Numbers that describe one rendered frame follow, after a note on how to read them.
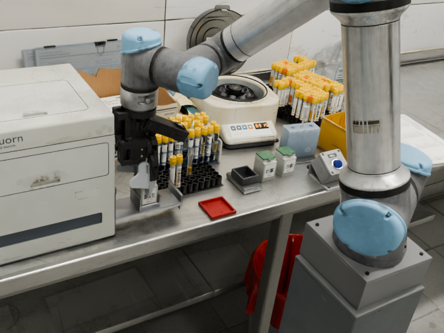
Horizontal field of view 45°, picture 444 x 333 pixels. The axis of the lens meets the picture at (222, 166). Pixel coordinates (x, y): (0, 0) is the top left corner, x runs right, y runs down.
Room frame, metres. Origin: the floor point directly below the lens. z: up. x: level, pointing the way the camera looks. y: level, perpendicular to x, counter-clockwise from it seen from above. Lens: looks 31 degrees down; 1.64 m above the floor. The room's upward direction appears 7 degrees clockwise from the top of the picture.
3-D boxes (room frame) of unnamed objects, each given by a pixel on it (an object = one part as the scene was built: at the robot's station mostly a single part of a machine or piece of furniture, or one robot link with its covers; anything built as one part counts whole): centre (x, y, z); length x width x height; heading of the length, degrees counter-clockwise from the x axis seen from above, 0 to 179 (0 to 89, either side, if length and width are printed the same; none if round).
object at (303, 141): (1.37, -0.21, 0.92); 0.10 x 0.07 x 0.10; 116
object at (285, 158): (1.28, -0.17, 0.91); 0.05 x 0.04 x 0.07; 34
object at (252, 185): (1.19, -0.06, 0.89); 0.09 x 0.05 x 0.04; 35
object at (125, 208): (0.99, 0.18, 0.92); 0.21 x 0.07 x 0.05; 124
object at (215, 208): (1.07, 0.00, 0.88); 0.07 x 0.07 x 0.01; 34
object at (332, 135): (1.44, -0.37, 0.93); 0.13 x 0.13 x 0.10; 39
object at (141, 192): (1.00, 0.17, 0.95); 0.05 x 0.04 x 0.06; 34
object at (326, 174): (1.28, -0.28, 0.92); 0.13 x 0.07 x 0.08; 34
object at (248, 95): (1.54, -0.01, 0.97); 0.15 x 0.15 x 0.07
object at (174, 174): (1.16, 0.09, 0.93); 0.17 x 0.09 x 0.11; 124
